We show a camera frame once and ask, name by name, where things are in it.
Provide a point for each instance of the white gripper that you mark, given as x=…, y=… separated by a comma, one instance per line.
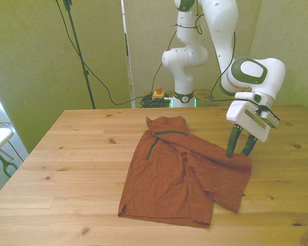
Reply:
x=246, y=123

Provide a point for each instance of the rust red shorts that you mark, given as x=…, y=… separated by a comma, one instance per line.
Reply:
x=164, y=184

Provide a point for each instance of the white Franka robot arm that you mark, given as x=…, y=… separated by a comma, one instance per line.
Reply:
x=220, y=25

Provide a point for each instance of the yellow emergency stop button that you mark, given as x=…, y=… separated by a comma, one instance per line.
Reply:
x=158, y=94

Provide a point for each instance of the white partition edge strip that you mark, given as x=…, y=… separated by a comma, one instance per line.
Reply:
x=129, y=77

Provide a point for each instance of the black tripod stand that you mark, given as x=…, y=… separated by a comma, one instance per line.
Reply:
x=78, y=48

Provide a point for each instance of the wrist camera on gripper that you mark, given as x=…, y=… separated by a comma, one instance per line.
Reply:
x=268, y=118

